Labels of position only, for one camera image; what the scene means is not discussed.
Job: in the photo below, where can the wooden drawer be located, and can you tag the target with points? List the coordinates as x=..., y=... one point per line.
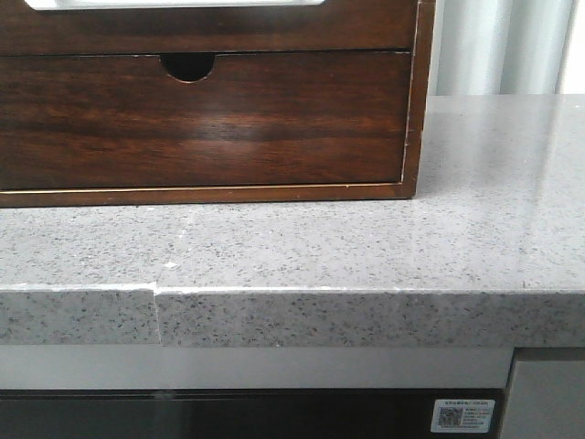
x=330, y=25
x=254, y=119

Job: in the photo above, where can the white QR code sticker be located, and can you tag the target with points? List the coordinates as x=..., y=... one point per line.
x=461, y=416

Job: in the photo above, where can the black glass appliance door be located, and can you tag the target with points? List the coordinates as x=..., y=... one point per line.
x=260, y=413

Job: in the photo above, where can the white pleated curtain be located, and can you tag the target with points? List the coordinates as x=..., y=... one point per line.
x=507, y=47

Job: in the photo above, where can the grey cabinet panel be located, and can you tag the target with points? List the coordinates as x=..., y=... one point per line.
x=545, y=400

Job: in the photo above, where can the dark wooden drawer cabinet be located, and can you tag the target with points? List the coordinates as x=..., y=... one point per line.
x=404, y=187

